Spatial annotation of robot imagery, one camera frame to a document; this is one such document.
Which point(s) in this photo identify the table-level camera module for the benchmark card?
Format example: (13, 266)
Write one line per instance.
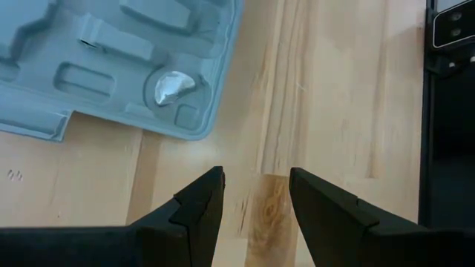
(454, 26)

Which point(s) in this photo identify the crumpled silver foil piece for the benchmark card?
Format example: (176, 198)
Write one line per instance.
(172, 87)

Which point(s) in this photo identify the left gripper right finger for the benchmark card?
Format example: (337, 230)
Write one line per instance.
(352, 237)

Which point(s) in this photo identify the black aluminium table frame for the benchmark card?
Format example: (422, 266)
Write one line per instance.
(426, 148)

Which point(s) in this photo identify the grey plastic tool case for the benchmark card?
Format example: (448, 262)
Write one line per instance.
(111, 37)

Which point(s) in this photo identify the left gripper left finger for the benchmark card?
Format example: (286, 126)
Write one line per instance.
(148, 244)

